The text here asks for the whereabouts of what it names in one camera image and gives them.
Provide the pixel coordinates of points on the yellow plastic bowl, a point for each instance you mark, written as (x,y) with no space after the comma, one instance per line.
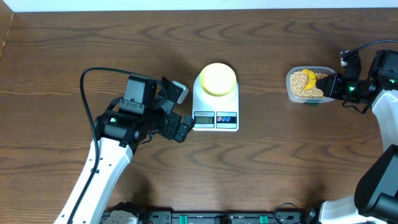
(217,79)

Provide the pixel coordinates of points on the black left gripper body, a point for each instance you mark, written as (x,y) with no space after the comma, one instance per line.
(156,119)

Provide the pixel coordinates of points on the clear plastic container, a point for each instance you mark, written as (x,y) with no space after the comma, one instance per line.
(296,99)

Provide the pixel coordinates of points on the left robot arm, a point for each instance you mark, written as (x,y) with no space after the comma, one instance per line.
(107,158)

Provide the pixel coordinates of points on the yellow measuring scoop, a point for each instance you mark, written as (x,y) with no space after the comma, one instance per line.
(312,79)

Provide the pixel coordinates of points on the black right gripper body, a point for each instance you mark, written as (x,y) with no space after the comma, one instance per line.
(346,88)

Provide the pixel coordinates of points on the white digital kitchen scale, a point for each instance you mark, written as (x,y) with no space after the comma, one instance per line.
(215,113)

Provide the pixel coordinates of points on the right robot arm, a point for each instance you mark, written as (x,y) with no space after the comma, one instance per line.
(375,196)

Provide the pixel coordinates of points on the soybeans pile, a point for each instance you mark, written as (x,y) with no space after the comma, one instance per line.
(298,80)

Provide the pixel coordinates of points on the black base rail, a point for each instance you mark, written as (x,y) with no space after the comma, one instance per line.
(130,213)

